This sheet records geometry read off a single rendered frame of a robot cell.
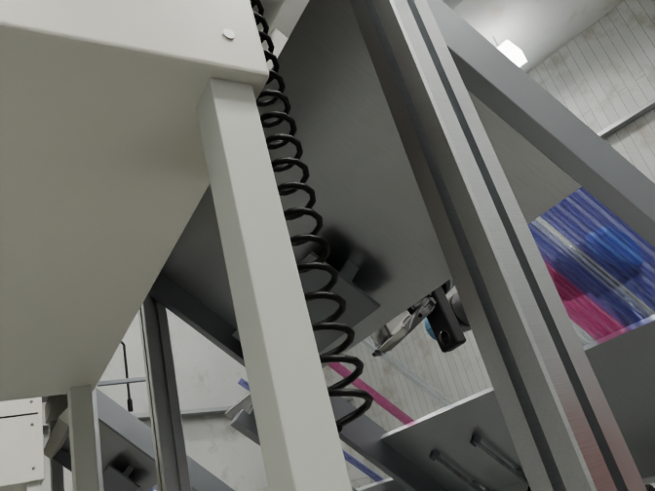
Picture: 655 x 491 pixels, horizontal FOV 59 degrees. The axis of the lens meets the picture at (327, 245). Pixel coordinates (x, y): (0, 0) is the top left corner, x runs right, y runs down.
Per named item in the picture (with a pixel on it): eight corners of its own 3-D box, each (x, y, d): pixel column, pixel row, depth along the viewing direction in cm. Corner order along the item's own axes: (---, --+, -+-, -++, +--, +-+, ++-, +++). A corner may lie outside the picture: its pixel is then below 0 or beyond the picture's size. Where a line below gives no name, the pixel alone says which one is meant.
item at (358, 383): (472, 476, 104) (474, 469, 105) (477, 474, 103) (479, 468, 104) (249, 305, 99) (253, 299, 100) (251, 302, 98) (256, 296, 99)
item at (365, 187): (294, 397, 103) (307, 375, 106) (595, 196, 54) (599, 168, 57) (145, 284, 100) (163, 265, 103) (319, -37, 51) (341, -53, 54)
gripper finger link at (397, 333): (359, 329, 92) (386, 300, 99) (383, 358, 92) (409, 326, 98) (369, 321, 90) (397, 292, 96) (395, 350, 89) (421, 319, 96)
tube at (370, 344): (516, 463, 96) (517, 457, 96) (521, 461, 95) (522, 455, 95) (275, 277, 91) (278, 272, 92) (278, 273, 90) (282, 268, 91)
